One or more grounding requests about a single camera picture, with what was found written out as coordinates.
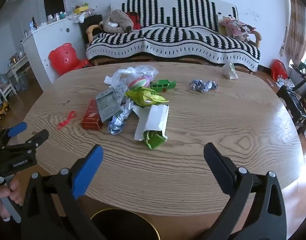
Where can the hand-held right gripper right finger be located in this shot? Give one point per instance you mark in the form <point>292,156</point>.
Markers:
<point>219,168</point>

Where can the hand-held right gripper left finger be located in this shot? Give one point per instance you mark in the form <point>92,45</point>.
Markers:
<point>87,172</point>

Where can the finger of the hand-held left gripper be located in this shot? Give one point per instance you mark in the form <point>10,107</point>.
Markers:
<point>16,129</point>
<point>39,137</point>

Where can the black bin with gold rim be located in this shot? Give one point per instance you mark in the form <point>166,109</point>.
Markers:
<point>123,225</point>

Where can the silver pill blister pack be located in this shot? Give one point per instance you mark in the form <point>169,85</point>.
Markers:
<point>107,105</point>

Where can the yellow-green snack bag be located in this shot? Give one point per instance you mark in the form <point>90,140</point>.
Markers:
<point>143,96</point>

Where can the person's left hand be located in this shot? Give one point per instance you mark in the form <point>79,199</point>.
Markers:
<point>2,195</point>

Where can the yellow toy truck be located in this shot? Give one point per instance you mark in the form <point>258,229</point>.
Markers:
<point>1,108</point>

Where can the red plastic strip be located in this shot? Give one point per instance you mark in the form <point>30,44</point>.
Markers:
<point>67,118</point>

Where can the small white chair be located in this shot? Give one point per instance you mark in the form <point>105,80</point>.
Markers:
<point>4,87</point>

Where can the oval wooden table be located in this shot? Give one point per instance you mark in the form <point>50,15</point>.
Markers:
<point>193,130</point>

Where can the crumpled blue-white paper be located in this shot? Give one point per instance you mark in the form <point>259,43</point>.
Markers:
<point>116,126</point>

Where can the red cardboard box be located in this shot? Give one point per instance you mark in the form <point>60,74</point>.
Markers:
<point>91,116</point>

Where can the white desk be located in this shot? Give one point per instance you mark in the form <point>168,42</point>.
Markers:
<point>17,63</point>

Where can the crumpled green wrapper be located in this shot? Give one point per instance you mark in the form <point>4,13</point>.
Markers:
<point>155,140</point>

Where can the white paper envelope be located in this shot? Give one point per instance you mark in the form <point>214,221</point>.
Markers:
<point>154,118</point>

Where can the red bear-shaped chair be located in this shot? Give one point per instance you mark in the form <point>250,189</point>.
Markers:
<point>64,58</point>

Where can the crumpled blue-white wrapper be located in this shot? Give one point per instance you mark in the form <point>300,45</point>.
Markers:
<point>203,85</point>

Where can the white cabinet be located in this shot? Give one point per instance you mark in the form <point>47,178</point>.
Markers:
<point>50,42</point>

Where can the black chair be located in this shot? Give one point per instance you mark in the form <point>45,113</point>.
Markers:
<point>291,102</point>

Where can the green toy train car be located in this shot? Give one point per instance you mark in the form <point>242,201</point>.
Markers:
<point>165,85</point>

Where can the pink round toy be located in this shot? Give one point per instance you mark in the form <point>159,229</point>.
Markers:
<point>139,82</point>

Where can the red plastic bag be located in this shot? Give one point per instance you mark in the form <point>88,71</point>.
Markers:
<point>278,68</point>

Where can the wooden sofa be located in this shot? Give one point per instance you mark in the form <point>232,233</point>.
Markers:
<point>89,31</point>

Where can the group of small bottles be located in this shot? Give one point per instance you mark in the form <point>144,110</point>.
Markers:
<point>56,17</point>

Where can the black bag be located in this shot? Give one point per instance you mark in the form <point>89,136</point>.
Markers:
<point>89,22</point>

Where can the yellow box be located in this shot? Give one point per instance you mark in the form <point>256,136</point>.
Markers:
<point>80,10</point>

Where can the brown plush toy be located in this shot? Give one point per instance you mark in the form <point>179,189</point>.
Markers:
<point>117,20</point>

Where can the pink printed cushion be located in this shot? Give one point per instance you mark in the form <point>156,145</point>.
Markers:
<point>234,27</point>

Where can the red cushion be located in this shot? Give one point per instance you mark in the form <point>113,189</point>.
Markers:
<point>135,20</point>

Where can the patterned curtain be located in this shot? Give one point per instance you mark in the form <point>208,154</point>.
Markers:
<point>296,30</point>

